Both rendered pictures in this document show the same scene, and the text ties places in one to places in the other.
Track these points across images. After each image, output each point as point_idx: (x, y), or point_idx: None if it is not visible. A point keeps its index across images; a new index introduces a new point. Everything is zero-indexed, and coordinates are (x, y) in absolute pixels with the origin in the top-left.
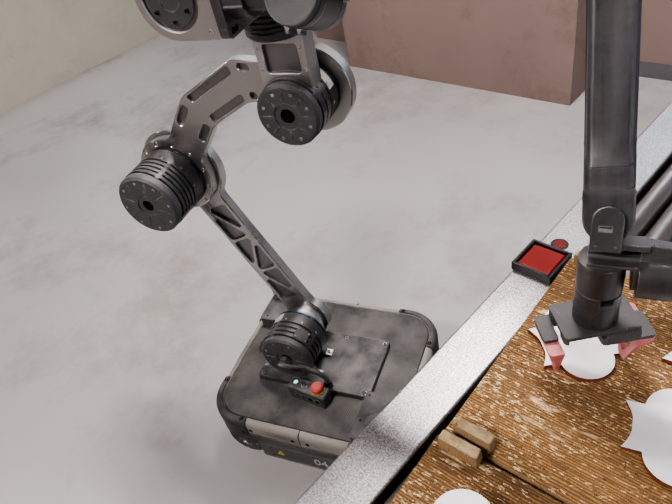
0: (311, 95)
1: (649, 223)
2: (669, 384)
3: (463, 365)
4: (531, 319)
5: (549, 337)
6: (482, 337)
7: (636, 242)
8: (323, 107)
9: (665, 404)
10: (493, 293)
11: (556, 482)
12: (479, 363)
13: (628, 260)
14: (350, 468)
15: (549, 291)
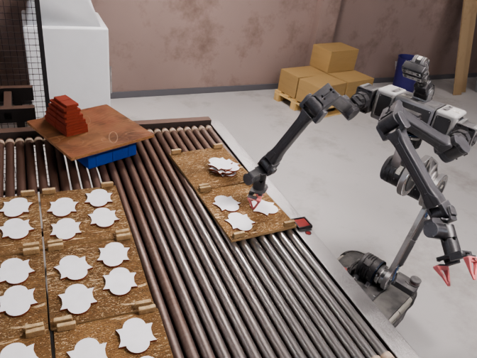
0: (386, 164)
1: (305, 258)
2: (239, 212)
3: (274, 195)
4: (277, 206)
5: None
6: (280, 202)
7: (259, 168)
8: (385, 171)
9: (234, 206)
10: (296, 211)
11: (231, 187)
12: (272, 197)
13: None
14: None
15: (285, 214)
